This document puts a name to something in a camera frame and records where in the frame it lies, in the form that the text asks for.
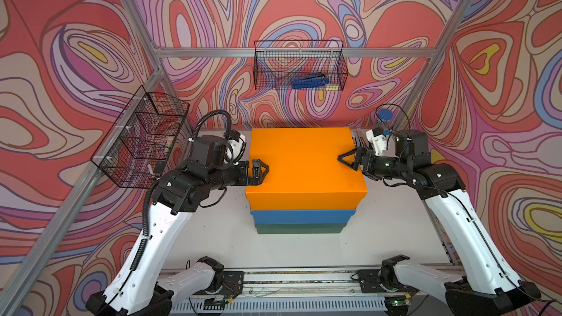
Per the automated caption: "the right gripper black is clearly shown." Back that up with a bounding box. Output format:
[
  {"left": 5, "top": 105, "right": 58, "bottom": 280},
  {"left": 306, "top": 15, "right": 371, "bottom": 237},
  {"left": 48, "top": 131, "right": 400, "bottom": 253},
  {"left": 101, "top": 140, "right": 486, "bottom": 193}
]
[{"left": 337, "top": 147, "right": 410, "bottom": 181}]

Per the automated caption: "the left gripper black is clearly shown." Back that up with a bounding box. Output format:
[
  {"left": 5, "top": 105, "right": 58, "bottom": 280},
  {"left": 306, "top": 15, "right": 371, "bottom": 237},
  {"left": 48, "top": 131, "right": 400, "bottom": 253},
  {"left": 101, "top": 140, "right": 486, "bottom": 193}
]
[{"left": 205, "top": 157, "right": 270, "bottom": 193}]

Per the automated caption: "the orange shoebox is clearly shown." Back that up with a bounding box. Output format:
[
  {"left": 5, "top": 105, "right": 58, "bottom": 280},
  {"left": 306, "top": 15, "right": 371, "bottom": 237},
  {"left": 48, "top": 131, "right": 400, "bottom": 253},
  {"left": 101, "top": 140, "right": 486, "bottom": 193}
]
[{"left": 245, "top": 127, "right": 367, "bottom": 211}]

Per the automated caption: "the blue shoebox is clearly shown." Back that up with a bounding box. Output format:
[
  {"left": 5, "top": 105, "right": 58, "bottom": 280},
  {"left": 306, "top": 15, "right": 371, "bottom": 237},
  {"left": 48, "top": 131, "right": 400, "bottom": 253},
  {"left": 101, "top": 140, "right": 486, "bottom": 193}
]
[{"left": 250, "top": 209, "right": 357, "bottom": 225}]

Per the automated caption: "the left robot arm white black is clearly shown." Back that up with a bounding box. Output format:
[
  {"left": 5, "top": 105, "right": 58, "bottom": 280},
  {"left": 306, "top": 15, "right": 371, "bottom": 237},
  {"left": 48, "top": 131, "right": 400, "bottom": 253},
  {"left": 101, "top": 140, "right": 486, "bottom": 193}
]
[{"left": 86, "top": 110, "right": 269, "bottom": 315}]

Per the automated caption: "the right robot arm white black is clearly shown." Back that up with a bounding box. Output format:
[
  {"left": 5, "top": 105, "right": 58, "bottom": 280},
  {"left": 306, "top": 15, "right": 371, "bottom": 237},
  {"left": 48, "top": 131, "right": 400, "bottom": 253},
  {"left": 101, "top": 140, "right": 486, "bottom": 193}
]
[{"left": 337, "top": 130, "right": 542, "bottom": 315}]

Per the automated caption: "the silver stapler on table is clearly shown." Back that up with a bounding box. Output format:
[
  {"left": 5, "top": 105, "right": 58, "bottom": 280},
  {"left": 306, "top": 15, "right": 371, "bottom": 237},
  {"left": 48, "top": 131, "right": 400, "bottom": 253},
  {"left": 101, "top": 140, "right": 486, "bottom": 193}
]
[{"left": 352, "top": 130, "right": 364, "bottom": 147}]

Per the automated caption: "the clear bottle blue cap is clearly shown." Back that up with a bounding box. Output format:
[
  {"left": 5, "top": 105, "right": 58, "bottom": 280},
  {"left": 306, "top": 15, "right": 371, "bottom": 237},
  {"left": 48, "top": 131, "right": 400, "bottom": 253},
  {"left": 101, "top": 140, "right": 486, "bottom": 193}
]
[{"left": 377, "top": 108, "right": 394, "bottom": 130}]

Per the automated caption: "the green shoebox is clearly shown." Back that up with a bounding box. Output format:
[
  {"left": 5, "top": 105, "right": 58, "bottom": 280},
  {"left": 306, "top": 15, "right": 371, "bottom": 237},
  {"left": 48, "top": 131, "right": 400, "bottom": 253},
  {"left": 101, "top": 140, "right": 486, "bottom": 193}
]
[{"left": 255, "top": 224, "right": 346, "bottom": 235}]

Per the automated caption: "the blue stapler in basket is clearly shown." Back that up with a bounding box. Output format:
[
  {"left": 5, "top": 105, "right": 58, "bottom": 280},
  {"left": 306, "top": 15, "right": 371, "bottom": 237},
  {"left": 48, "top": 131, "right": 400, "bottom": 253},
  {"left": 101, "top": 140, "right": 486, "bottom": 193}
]
[{"left": 291, "top": 74, "right": 329, "bottom": 89}]

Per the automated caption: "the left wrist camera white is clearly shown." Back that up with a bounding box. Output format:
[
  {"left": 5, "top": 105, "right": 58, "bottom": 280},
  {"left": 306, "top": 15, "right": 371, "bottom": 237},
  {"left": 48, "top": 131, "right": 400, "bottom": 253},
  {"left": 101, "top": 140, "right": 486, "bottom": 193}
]
[{"left": 225, "top": 130, "right": 247, "bottom": 164}]

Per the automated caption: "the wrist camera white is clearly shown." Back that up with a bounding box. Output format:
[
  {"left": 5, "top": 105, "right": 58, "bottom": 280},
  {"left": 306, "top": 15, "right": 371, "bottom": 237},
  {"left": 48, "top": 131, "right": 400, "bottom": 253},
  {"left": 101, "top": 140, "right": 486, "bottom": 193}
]
[
  {"left": 365, "top": 127, "right": 389, "bottom": 156},
  {"left": 225, "top": 130, "right": 247, "bottom": 164}
]

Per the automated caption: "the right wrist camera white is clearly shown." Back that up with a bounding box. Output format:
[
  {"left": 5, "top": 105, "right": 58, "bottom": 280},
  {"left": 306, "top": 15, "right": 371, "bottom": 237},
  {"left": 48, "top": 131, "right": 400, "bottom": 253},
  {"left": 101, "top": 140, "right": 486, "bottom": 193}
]
[{"left": 365, "top": 127, "right": 389, "bottom": 156}]

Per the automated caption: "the black wire basket back wall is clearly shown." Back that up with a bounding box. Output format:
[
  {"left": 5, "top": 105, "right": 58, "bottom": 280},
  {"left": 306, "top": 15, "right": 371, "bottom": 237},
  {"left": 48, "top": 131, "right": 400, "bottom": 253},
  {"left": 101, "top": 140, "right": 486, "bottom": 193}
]
[{"left": 253, "top": 38, "right": 348, "bottom": 91}]

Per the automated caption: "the black wire basket wall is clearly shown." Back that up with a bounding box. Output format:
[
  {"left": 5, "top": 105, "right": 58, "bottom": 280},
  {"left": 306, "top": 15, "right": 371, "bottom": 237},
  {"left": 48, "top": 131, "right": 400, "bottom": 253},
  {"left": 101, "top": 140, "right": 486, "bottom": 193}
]
[
  {"left": 91, "top": 86, "right": 190, "bottom": 189},
  {"left": 253, "top": 38, "right": 348, "bottom": 91}
]

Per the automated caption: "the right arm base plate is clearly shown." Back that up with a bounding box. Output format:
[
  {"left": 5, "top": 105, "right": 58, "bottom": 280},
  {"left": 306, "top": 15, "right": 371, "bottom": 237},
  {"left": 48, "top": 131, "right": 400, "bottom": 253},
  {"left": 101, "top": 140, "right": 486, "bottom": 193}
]
[{"left": 351, "top": 269, "right": 419, "bottom": 296}]

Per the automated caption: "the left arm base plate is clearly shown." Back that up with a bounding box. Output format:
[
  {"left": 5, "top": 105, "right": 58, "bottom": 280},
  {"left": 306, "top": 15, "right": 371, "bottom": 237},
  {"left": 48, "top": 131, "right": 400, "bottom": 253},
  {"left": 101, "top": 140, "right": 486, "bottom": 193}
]
[{"left": 206, "top": 271, "right": 244, "bottom": 296}]

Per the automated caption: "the aluminium front rail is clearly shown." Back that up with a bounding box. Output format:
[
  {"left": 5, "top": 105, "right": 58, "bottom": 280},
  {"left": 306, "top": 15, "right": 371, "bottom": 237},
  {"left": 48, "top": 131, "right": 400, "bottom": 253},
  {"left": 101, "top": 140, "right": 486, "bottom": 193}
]
[{"left": 122, "top": 265, "right": 479, "bottom": 299}]

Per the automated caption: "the black wire basket left wall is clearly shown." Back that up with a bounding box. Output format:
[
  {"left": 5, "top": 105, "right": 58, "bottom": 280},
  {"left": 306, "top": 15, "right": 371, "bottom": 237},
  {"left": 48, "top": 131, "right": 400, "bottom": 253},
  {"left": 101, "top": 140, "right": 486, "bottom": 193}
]
[{"left": 91, "top": 86, "right": 190, "bottom": 189}]

